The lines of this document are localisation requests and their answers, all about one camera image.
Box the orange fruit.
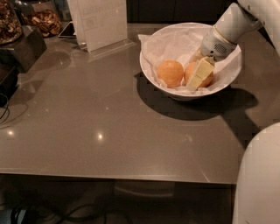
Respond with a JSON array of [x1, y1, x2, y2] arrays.
[[157, 60, 185, 88], [184, 62, 214, 88]]

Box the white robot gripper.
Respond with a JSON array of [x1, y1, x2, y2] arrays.
[[186, 26, 236, 90]]

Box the black cable left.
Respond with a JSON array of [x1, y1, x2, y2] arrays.
[[0, 93, 11, 121]]

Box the clear acrylic sign holder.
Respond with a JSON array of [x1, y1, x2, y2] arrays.
[[67, 0, 133, 56]]

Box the white ceramic bowl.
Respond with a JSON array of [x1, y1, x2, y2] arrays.
[[139, 22, 243, 102]]

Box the black box on table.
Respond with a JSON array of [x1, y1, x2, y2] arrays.
[[0, 25, 46, 96]]

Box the black floor cables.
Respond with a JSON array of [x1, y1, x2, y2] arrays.
[[10, 200, 130, 224]]

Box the glass jar of nuts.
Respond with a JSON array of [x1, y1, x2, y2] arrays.
[[0, 0, 23, 45]]

